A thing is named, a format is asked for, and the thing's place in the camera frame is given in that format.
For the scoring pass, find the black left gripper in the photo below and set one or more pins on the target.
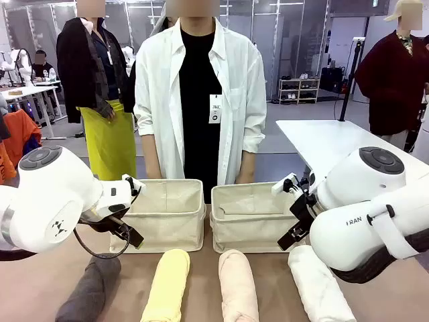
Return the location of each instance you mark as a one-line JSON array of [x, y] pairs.
[[118, 225]]

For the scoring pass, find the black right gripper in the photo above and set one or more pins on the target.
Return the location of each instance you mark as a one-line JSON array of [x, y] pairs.
[[303, 209]]

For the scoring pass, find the yellow towel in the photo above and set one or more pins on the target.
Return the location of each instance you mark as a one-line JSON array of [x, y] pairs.
[[167, 285]]

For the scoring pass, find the white towel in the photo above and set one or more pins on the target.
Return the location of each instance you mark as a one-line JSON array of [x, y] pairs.
[[318, 288]]

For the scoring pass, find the grey towel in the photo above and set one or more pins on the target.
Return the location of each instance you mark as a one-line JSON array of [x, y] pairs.
[[90, 288]]

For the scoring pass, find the pink towel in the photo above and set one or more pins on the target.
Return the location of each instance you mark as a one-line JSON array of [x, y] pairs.
[[238, 285]]

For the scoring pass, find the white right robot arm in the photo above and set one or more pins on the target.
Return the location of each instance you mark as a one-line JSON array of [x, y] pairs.
[[365, 214]]

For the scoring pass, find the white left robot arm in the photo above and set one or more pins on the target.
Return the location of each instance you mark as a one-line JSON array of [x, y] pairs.
[[50, 198]]

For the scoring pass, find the person's right hand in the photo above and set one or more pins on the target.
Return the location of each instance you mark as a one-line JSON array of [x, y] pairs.
[[155, 173]]

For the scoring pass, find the person's left hand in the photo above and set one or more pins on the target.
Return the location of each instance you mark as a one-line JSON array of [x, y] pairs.
[[244, 176]]

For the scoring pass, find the beige fabric basket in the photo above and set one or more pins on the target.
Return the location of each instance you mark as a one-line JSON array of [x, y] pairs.
[[161, 221], [248, 228]]

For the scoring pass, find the white side table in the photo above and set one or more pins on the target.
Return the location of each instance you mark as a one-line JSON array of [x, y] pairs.
[[321, 141]]

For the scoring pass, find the person in white shirt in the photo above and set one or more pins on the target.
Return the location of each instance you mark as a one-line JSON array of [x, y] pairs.
[[161, 100]]

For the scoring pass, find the mannequin with yellow skirt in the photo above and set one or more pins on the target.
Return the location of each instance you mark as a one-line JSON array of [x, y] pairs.
[[100, 100]]

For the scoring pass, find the white shoe rack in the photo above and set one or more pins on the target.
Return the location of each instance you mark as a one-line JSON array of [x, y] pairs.
[[299, 90]]

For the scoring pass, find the white name badge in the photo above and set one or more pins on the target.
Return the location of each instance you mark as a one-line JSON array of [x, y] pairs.
[[215, 109]]

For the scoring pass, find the orange garment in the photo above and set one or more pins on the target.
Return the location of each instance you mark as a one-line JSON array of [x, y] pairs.
[[20, 134]]

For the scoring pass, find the black equipment case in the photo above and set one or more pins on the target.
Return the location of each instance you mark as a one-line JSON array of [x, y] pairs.
[[332, 78]]

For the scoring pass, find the white background desk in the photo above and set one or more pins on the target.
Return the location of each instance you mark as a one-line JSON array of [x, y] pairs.
[[30, 92]]

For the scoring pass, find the mannequin with maroon sweater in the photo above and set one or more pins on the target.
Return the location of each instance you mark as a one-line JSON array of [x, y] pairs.
[[392, 84]]

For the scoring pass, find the seated person in background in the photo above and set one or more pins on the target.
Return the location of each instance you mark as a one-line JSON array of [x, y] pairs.
[[43, 68]]

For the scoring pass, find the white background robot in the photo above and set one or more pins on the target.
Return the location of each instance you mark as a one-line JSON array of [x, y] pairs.
[[18, 62]]

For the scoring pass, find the beige hat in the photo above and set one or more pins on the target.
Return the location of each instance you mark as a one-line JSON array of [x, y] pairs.
[[393, 13]]

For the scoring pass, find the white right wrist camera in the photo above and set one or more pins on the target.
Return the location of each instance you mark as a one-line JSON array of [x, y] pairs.
[[283, 184]]

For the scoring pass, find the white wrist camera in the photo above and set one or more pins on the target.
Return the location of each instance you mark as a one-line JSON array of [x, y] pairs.
[[283, 184], [135, 186]]

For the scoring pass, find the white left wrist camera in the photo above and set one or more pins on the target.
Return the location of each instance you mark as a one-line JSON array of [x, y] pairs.
[[135, 186]]

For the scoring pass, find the black camera pole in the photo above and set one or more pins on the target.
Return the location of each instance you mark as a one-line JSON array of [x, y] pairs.
[[348, 84]]

